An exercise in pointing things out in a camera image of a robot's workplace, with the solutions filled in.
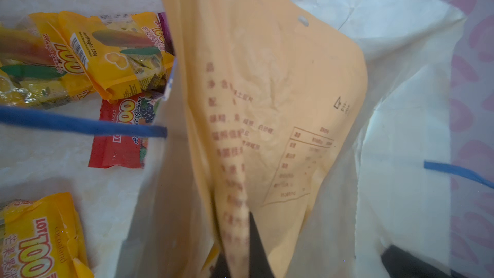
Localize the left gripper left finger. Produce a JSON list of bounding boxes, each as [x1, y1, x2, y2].
[[210, 254, 230, 278]]

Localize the yellow candy bag back left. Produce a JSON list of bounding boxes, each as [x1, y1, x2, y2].
[[1, 13, 95, 109]]

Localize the tan kraft paper snack pouch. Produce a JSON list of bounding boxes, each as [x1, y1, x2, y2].
[[162, 0, 368, 277]]

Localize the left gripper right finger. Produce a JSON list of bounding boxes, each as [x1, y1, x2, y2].
[[249, 212, 274, 278]]

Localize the yellow candy bag back right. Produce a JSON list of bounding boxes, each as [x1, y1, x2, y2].
[[58, 11, 174, 102]]

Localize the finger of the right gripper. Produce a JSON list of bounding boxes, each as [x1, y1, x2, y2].
[[381, 245, 466, 278]]

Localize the white paper bag blue handles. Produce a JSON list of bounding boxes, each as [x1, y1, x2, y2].
[[1, 0, 493, 277]]

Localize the yellow mango candy bag front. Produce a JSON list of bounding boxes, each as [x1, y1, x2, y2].
[[1, 192, 94, 278]]

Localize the purple grape candy bag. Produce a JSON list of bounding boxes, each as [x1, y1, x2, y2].
[[158, 12, 175, 55]]

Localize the red candy bag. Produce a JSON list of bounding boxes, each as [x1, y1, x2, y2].
[[88, 91, 161, 169]]

